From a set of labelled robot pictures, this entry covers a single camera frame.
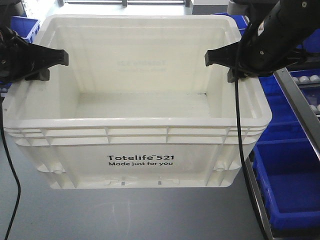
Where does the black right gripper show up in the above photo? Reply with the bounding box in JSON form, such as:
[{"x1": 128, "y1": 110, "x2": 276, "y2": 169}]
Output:
[{"x1": 204, "y1": 24, "x2": 308, "y2": 83}]

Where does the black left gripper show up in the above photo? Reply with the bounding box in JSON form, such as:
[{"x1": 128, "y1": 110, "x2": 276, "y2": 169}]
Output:
[{"x1": 0, "y1": 26, "x2": 69, "y2": 85}]

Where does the white Totelife plastic tote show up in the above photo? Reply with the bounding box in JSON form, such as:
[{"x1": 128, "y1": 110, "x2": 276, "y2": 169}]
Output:
[{"x1": 2, "y1": 15, "x2": 272, "y2": 189}]

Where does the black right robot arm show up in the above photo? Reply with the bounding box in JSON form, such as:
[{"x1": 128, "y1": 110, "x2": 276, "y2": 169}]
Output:
[{"x1": 204, "y1": 0, "x2": 320, "y2": 83}]

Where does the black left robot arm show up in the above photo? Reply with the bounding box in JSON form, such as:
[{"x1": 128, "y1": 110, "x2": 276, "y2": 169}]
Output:
[{"x1": 0, "y1": 0, "x2": 69, "y2": 85}]

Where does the blue bin top left floor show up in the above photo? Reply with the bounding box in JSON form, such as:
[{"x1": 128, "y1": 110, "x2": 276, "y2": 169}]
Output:
[{"x1": 10, "y1": 16, "x2": 41, "y2": 44}]

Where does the blue bin bottom right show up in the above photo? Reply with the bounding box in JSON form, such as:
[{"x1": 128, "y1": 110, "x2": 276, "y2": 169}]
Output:
[{"x1": 253, "y1": 138, "x2": 320, "y2": 231}]

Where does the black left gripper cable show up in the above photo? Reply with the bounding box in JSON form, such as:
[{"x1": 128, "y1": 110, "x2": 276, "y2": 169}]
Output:
[{"x1": 0, "y1": 107, "x2": 22, "y2": 240}]

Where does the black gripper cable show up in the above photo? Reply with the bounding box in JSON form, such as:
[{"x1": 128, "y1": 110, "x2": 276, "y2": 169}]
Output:
[
  {"x1": 0, "y1": 107, "x2": 22, "y2": 240},
  {"x1": 232, "y1": 22, "x2": 269, "y2": 240}
]

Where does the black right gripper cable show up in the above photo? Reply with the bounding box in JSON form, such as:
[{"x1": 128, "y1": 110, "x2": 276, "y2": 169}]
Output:
[{"x1": 232, "y1": 22, "x2": 269, "y2": 240}]

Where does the grey shelf frame right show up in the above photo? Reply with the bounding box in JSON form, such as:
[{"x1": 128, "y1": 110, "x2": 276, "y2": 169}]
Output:
[{"x1": 242, "y1": 69, "x2": 320, "y2": 240}]

